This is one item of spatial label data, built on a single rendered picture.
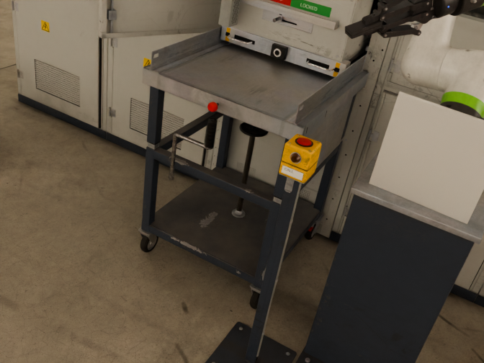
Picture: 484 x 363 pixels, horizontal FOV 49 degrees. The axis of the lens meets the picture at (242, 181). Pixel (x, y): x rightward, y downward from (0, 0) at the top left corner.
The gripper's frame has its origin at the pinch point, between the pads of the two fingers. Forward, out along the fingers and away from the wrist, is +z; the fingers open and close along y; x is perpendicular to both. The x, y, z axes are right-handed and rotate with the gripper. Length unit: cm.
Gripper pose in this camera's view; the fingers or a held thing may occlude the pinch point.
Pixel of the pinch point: (363, 27)
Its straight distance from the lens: 117.8
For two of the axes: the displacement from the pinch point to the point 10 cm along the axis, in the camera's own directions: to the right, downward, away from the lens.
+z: -9.2, 3.7, -1.3
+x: 3.5, 6.3, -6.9
